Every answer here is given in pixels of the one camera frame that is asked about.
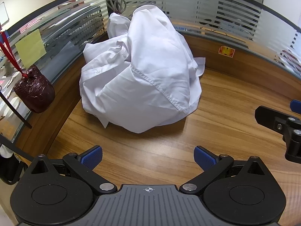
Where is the yellow sticky note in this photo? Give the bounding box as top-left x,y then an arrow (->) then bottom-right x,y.
15,29 -> 47,69

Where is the white shirt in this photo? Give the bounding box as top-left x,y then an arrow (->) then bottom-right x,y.
79,5 -> 206,134

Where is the black wire mesh rack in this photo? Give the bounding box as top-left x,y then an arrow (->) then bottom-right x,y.
43,3 -> 104,52

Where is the white wall board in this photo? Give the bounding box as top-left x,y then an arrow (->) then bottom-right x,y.
0,2 -> 10,26

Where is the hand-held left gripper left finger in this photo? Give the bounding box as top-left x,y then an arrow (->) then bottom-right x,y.
26,145 -> 117,194

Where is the dark red carved ornament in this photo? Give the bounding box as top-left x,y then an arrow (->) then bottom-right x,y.
13,65 -> 55,114

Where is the red yellow sticker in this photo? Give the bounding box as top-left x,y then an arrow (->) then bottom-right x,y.
218,46 -> 236,57

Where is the red ribbon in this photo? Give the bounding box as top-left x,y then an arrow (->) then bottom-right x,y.
0,30 -> 27,79

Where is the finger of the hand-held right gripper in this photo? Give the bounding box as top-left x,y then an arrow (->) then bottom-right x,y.
290,99 -> 301,114
255,105 -> 301,163

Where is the black rod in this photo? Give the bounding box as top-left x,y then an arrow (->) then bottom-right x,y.
0,92 -> 33,129

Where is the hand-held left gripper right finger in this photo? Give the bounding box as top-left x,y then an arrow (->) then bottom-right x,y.
179,146 -> 276,195

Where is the glass and wood desk partition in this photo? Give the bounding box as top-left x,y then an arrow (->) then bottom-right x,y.
115,0 -> 301,104
0,0 -> 111,157

